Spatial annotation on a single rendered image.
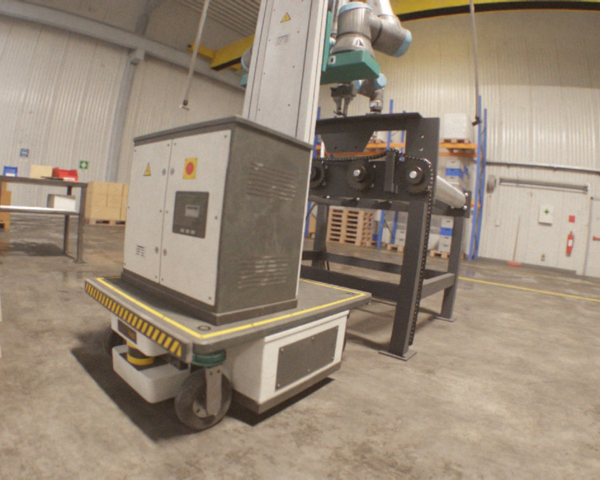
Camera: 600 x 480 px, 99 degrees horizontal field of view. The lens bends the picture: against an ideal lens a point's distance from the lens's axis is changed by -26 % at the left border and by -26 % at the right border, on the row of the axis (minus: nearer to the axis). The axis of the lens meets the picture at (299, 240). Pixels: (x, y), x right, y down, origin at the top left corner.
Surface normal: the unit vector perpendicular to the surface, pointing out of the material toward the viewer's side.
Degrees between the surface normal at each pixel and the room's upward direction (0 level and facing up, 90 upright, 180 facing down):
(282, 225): 90
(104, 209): 90
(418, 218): 90
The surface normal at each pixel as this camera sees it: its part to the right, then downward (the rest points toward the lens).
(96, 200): 0.73, 0.12
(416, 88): -0.62, -0.01
